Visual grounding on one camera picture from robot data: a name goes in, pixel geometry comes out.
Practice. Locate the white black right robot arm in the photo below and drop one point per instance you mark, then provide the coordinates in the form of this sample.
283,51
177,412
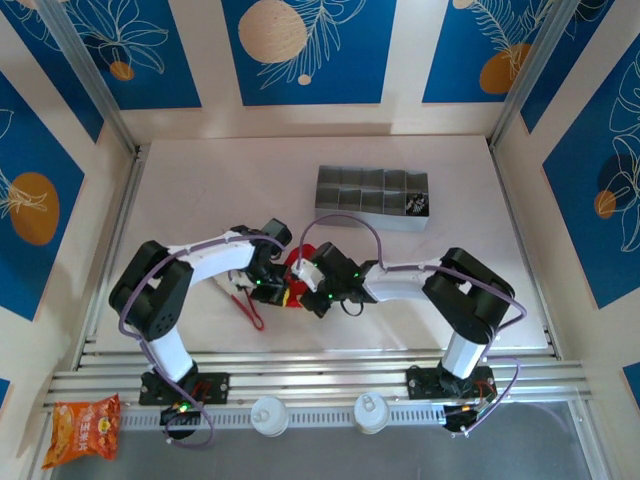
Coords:
400,287

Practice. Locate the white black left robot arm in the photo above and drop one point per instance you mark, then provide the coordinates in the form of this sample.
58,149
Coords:
215,257

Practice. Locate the white round lidded container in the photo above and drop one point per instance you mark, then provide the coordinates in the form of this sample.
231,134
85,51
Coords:
269,417
371,414

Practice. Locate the grey metal shelf plate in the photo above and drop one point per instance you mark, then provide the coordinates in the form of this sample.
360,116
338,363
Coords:
325,460

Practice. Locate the aluminium corner post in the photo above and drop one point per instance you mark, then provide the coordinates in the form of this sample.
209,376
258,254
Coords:
106,100
527,75

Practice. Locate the black white striped sock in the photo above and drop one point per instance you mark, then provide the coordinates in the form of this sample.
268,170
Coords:
416,204

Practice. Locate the aluminium side rail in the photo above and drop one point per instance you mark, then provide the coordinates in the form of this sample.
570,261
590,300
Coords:
501,175
122,220

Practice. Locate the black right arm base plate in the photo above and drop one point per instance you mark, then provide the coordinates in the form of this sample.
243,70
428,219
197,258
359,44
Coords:
422,382

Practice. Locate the grey compartment organizer box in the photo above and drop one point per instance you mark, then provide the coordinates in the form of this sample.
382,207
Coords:
370,220

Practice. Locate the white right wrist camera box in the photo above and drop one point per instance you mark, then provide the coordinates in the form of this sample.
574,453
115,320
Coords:
306,272

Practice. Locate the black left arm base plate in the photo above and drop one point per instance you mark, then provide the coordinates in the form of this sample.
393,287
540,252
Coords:
215,387

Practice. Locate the red sock with white toe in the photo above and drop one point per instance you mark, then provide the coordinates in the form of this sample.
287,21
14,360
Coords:
291,257

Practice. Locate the orange snack bag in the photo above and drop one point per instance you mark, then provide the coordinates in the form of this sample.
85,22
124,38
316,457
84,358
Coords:
82,432

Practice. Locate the aluminium front rail frame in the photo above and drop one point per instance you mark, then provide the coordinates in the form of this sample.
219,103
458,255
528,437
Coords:
325,375

